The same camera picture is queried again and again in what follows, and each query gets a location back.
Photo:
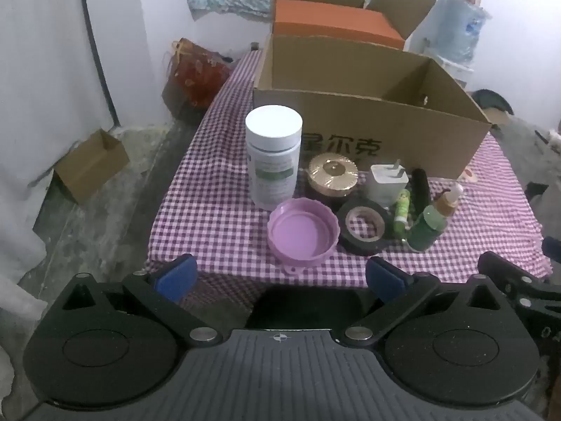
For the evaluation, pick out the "small cardboard box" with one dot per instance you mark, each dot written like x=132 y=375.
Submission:
x=90 y=166

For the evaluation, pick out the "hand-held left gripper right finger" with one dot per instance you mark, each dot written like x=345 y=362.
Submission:
x=385 y=276

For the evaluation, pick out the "red gift bag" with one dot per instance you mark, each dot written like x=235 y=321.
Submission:
x=197 y=74

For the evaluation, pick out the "purple plastic lid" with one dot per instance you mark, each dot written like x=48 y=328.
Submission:
x=298 y=237

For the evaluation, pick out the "orange box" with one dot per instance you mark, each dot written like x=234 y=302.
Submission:
x=333 y=19

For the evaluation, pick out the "white power adapter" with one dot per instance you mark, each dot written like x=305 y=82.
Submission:
x=385 y=184

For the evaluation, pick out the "flat cardboard piece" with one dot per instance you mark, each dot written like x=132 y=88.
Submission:
x=496 y=118

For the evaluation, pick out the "green lip balm tube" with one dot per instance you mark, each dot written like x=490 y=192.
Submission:
x=401 y=215

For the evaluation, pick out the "gold-lid cosmetic jar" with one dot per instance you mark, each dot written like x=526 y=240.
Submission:
x=332 y=173

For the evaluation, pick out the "white furry animal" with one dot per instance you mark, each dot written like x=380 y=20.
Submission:
x=555 y=140

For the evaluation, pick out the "blue water jug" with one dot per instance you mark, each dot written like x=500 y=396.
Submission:
x=460 y=26

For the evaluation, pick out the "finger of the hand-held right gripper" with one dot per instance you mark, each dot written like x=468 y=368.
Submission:
x=504 y=272

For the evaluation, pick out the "black tape roll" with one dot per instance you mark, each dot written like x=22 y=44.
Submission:
x=350 y=239

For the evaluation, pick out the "green dropper bottle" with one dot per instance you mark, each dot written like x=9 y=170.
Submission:
x=425 y=230

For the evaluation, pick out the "small dark flat object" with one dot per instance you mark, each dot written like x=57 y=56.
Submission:
x=541 y=137

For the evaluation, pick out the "brown cardboard box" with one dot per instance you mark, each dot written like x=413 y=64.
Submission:
x=333 y=118

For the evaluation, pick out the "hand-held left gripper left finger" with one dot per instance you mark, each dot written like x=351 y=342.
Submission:
x=177 y=274

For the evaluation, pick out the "black oval case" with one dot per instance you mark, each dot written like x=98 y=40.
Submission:
x=420 y=193

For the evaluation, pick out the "white pill bottle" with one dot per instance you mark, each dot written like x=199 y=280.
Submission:
x=272 y=153

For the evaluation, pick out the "purple checkered tablecloth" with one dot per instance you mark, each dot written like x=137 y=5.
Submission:
x=210 y=210

